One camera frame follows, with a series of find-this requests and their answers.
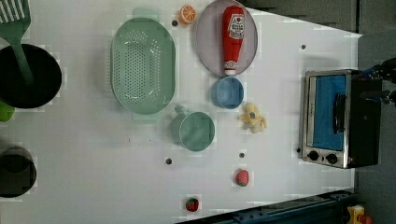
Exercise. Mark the red strawberry toy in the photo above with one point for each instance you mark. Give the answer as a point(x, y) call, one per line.
point(192, 205)

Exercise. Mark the red plush ketchup bottle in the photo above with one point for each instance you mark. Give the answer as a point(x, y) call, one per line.
point(233, 29)

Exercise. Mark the silver black toaster oven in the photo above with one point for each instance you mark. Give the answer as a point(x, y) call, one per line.
point(341, 127)

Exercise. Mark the blue metal frame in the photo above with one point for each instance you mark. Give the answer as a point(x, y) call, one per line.
point(326, 208)

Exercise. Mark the lime green utensil handle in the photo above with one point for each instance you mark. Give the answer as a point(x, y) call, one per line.
point(6, 112)

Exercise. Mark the green mug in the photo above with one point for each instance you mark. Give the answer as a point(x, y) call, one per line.
point(194, 131)

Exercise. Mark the grey round plate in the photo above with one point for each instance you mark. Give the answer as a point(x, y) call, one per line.
point(208, 38)

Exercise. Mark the blue cup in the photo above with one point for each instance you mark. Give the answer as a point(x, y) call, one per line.
point(227, 92)

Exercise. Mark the large black container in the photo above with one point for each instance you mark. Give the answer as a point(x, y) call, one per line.
point(46, 72)

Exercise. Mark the green perforated colander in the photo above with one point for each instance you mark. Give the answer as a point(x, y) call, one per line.
point(143, 65)

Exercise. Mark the pink strawberry toy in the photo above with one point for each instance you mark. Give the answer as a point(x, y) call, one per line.
point(242, 178)

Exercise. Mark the yellow red toy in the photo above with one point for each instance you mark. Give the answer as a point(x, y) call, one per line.
point(357, 215)

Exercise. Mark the orange slice toy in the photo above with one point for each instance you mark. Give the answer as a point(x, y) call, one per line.
point(187, 14)

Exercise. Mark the green slotted spatula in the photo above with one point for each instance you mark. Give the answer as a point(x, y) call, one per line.
point(15, 21)

